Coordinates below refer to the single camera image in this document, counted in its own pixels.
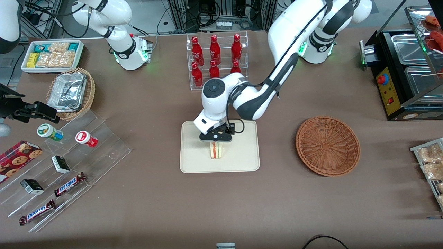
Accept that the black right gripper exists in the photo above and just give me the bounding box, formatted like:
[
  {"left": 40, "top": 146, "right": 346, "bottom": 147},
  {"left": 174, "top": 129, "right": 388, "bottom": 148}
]
[{"left": 0, "top": 84, "right": 60, "bottom": 124}]

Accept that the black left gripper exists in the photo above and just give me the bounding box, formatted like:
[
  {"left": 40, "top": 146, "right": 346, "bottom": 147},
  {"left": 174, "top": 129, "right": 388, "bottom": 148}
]
[{"left": 208, "top": 122, "right": 236, "bottom": 136}]

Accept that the triangle sandwich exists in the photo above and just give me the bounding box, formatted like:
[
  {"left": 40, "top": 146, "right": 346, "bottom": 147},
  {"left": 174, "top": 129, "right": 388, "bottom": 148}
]
[{"left": 210, "top": 141, "right": 225, "bottom": 160}]

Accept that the cream plastic tray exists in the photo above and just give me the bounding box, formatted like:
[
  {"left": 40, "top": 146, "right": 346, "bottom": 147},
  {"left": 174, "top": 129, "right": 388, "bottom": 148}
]
[{"left": 180, "top": 119, "right": 260, "bottom": 173}]

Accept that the light wicker basket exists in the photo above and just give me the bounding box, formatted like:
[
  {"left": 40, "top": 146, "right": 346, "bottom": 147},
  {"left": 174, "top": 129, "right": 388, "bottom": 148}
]
[{"left": 46, "top": 67, "right": 96, "bottom": 121}]

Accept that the round brown wicker basket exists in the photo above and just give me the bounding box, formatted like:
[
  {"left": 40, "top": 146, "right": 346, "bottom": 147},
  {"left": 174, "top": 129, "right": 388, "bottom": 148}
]
[{"left": 295, "top": 116, "right": 361, "bottom": 177}]

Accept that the green lid yogurt cup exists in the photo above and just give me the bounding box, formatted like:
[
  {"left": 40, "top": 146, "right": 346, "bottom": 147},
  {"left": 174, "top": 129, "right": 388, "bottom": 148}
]
[{"left": 37, "top": 123, "right": 64, "bottom": 142}]

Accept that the aluminium foil container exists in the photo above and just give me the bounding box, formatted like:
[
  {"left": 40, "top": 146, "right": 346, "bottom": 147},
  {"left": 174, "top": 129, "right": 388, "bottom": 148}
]
[{"left": 47, "top": 72, "right": 87, "bottom": 112}]

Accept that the red lid yogurt cup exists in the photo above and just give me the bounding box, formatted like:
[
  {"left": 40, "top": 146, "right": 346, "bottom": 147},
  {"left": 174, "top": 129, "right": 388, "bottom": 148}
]
[{"left": 75, "top": 130, "right": 98, "bottom": 148}]

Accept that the white rectangular snack bin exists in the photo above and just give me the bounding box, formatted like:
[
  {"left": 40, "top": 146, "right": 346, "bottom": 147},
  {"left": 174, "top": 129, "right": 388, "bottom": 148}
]
[{"left": 21, "top": 40, "right": 85, "bottom": 74}]

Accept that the red chocolate cookie box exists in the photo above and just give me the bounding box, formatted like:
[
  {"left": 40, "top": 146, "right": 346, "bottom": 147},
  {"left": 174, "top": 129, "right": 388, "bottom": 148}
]
[{"left": 0, "top": 140, "right": 43, "bottom": 184}]

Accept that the clear rice cracker bag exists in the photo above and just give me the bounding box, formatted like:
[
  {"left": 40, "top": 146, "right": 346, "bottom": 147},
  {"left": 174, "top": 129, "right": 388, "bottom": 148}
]
[
  {"left": 48, "top": 42, "right": 70, "bottom": 53},
  {"left": 36, "top": 51, "right": 75, "bottom": 68}
]

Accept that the small black white carton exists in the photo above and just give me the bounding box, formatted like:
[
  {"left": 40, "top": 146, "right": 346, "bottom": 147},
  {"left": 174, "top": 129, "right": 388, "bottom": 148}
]
[
  {"left": 20, "top": 178, "right": 45, "bottom": 195},
  {"left": 51, "top": 155, "right": 71, "bottom": 174}
]

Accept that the clear acrylic stepped display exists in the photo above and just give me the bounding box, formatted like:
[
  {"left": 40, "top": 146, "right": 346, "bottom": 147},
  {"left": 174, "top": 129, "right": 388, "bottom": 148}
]
[{"left": 0, "top": 109, "right": 133, "bottom": 233}]

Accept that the brown snickers bar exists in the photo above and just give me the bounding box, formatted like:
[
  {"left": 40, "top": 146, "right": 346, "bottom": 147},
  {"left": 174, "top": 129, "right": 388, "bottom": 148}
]
[
  {"left": 53, "top": 172, "right": 87, "bottom": 198},
  {"left": 19, "top": 199, "right": 56, "bottom": 226}
]

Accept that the clear acrylic bottle rack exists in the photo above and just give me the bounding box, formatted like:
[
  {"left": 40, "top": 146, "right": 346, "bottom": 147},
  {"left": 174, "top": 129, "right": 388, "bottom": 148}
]
[{"left": 186, "top": 30, "right": 249, "bottom": 91}]

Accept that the black food warmer cabinet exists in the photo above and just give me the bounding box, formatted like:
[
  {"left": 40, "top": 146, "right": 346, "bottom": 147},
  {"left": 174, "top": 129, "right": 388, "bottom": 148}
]
[{"left": 359, "top": 0, "right": 443, "bottom": 121}]

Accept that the clear fried snack bag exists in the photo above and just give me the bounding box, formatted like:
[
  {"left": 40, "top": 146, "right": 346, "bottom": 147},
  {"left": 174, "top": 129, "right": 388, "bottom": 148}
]
[
  {"left": 420, "top": 162, "right": 443, "bottom": 181},
  {"left": 417, "top": 143, "right": 443, "bottom": 164}
]

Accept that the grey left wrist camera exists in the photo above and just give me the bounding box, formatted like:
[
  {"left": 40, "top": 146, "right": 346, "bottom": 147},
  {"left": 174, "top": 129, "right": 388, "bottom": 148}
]
[{"left": 199, "top": 133, "right": 233, "bottom": 143}]

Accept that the black looped cable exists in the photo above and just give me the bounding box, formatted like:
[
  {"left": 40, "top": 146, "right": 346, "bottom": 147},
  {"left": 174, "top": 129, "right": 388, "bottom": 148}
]
[{"left": 301, "top": 235, "right": 350, "bottom": 249}]

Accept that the grey wire rack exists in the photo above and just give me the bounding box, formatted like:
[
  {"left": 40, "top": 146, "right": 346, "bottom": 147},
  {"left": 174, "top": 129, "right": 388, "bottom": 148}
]
[{"left": 410, "top": 137, "right": 443, "bottom": 211}]

